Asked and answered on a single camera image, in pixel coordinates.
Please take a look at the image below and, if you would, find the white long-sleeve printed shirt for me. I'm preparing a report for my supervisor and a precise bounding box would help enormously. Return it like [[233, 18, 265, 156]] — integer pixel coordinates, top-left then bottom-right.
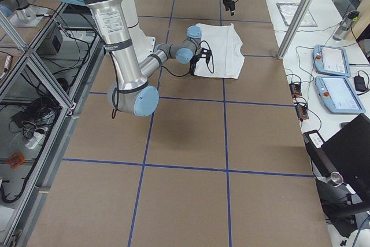
[[195, 23, 245, 79]]

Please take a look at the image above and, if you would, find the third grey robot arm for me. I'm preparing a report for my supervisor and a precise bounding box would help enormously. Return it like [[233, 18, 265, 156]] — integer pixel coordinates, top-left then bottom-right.
[[1, 0, 49, 27]]

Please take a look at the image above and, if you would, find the upper orange circuit board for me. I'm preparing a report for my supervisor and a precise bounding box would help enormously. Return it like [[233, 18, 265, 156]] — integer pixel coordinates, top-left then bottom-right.
[[289, 82, 302, 98]]

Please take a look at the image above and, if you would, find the orange circuit board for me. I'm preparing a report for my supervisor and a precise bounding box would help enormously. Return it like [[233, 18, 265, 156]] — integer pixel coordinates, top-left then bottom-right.
[[295, 103, 309, 121], [289, 82, 302, 98]]

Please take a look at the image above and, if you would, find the upper blue teach pendant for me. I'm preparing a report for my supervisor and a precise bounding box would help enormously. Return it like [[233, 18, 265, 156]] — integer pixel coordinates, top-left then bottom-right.
[[313, 45, 351, 77]]

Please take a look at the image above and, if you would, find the blue teach pendant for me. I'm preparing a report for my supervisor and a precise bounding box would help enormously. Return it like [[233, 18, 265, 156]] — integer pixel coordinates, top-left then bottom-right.
[[314, 76, 366, 115], [313, 45, 351, 77]]

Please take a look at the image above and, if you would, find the lower orange circuit board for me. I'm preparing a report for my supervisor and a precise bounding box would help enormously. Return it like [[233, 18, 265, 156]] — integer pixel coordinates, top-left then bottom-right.
[[295, 103, 309, 121]]

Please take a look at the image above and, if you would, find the lower blue teach pendant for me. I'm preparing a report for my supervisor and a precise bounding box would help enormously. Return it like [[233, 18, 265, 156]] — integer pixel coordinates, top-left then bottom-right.
[[314, 76, 366, 115]]

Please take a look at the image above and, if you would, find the black power adapter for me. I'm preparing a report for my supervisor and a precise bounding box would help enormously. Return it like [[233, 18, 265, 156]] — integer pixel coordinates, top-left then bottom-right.
[[354, 71, 368, 93]]

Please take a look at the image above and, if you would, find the white power strip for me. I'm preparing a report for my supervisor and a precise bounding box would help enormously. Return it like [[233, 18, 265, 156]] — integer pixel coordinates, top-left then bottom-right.
[[25, 130, 46, 149]]

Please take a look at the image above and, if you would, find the black laptop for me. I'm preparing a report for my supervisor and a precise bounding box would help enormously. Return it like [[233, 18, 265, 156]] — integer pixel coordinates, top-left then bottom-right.
[[303, 113, 369, 237]]

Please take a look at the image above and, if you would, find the aluminium vertical post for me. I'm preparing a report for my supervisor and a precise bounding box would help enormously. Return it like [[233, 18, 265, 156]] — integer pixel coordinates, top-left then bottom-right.
[[276, 0, 313, 60]]

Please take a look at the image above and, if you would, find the grey box under frame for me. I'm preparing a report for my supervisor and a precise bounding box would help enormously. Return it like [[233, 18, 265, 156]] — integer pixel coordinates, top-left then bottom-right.
[[36, 25, 63, 55]]

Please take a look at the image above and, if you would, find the orange object under frame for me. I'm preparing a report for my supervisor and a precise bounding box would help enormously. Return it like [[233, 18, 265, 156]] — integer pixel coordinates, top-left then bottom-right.
[[7, 152, 25, 169]]

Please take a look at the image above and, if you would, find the aluminium frame rail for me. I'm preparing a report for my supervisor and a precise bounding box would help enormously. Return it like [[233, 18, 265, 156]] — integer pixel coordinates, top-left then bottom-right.
[[1, 4, 104, 246]]

